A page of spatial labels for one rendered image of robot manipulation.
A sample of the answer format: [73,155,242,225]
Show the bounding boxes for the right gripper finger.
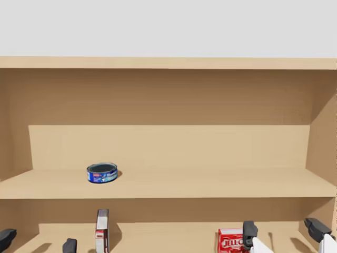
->
[242,220,275,253]
[303,218,337,253]

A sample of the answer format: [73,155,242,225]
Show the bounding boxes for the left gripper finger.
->
[0,228,17,247]
[62,238,78,253]

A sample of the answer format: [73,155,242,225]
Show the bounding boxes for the red carton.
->
[217,228,251,253]

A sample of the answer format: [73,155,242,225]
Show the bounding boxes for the brown and white carton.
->
[95,209,110,253]

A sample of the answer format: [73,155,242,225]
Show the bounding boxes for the blue flat can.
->
[86,162,118,184]

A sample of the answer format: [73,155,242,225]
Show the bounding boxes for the pale wooden shelf unit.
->
[0,56,337,253]

